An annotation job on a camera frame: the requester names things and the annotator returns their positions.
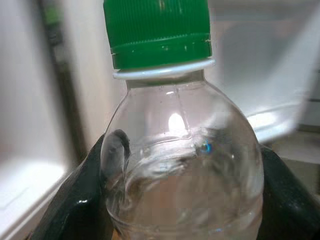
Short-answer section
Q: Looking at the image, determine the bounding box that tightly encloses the clear bottle with green cap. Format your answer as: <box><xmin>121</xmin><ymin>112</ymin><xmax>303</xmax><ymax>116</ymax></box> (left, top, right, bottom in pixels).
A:
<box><xmin>99</xmin><ymin>0</ymin><xmax>266</xmax><ymax>240</ymax></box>

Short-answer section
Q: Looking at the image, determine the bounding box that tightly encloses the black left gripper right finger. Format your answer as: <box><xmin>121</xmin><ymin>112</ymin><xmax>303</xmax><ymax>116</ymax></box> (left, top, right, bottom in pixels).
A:
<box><xmin>257</xmin><ymin>146</ymin><xmax>320</xmax><ymax>240</ymax></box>

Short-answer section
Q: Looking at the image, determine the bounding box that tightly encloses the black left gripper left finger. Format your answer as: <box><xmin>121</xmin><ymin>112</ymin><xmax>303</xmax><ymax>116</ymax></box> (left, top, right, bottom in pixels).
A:
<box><xmin>31</xmin><ymin>133</ymin><xmax>117</xmax><ymax>240</ymax></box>

